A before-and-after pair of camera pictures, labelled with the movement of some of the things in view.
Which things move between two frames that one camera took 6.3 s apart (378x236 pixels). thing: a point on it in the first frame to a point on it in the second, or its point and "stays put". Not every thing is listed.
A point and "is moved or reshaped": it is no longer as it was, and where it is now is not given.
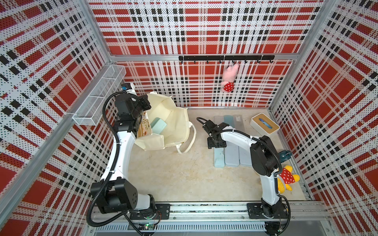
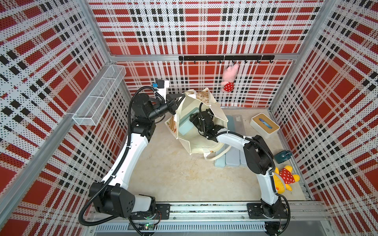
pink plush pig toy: (229, 76) stays put
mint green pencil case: (219, 159) stays put
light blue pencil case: (244, 157) stays put
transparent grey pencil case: (218, 119) to (239, 125)
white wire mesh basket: (89, 111) stays put
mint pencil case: (158, 125) to (186, 125)
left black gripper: (142, 99) to (172, 105)
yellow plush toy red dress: (286, 177) stays put
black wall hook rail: (227, 57) stays put
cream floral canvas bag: (165, 124) is moved or reshaped
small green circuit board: (147, 226) stays put
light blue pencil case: (232, 155) stays put
